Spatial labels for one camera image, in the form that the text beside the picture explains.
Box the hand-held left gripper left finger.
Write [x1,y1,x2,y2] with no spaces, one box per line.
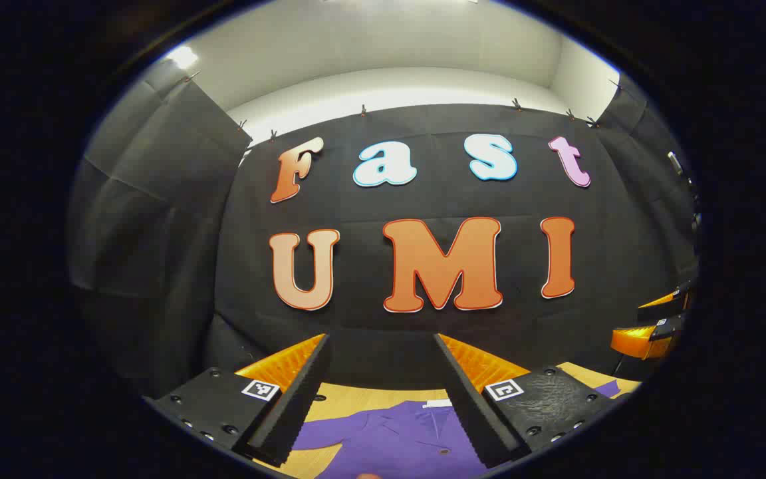
[146,333,332,468]

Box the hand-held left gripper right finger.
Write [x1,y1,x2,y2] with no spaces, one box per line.
[432,333,623,469]

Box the purple shirt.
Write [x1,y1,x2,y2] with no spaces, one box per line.
[290,379,623,479]

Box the black backdrop cloth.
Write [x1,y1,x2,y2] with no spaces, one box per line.
[67,67,700,400]

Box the bright ceiling light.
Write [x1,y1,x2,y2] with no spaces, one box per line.
[166,45,199,69]

